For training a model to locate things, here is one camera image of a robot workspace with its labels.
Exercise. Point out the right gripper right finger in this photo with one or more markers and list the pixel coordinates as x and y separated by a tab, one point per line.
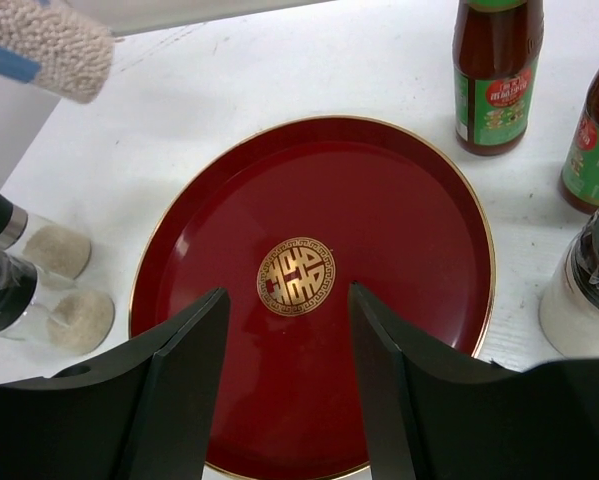
432	412

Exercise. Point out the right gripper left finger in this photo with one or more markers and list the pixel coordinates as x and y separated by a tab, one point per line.
142	410

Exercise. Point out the black-cap glass jar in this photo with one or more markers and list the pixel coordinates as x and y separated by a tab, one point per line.
37	306

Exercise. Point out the black grinder-top shaker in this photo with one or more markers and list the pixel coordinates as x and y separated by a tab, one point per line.
41	241
569	308

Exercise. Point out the silver-lid spice jar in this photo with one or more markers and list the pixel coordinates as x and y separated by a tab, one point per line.
54	47

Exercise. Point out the red round lacquer tray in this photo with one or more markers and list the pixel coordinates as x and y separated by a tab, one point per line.
285	222

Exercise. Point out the sauce bottle yellow cap front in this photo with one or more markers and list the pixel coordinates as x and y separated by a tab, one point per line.
579	177

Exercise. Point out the sauce bottle yellow cap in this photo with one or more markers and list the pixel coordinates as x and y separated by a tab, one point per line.
496	48
579	177

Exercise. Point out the sauce bottle yellow cap rear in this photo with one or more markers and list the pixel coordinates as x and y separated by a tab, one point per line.
496	48

